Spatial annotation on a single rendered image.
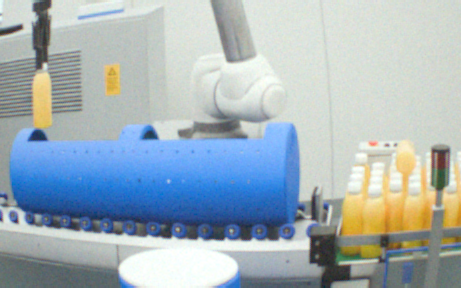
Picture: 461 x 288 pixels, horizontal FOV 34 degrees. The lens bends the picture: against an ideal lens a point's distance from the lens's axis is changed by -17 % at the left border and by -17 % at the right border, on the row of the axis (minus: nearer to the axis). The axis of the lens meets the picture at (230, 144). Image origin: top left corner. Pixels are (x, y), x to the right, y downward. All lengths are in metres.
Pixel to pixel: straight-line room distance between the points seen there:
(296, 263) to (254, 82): 0.64
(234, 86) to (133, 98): 1.26
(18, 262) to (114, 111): 1.49
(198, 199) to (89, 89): 1.72
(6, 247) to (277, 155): 0.98
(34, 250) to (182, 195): 0.59
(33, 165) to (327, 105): 2.94
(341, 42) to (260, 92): 2.45
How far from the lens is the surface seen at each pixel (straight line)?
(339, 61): 5.14
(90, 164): 2.45
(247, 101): 2.73
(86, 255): 2.56
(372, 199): 2.26
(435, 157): 2.01
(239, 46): 2.73
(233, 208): 2.36
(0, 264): 2.78
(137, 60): 3.92
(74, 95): 4.02
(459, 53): 5.23
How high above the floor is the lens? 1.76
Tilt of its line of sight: 14 degrees down
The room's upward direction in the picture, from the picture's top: 3 degrees counter-clockwise
